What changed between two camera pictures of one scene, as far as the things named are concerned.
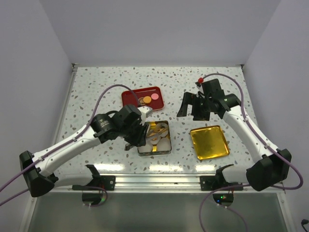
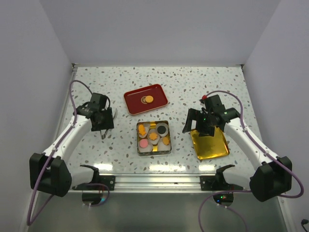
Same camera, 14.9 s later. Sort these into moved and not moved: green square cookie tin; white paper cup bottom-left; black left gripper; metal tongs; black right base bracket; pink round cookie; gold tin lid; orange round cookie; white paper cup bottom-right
Moved: pink round cookie; black left gripper; metal tongs
Not moved: black right base bracket; white paper cup bottom-right; gold tin lid; white paper cup bottom-left; orange round cookie; green square cookie tin
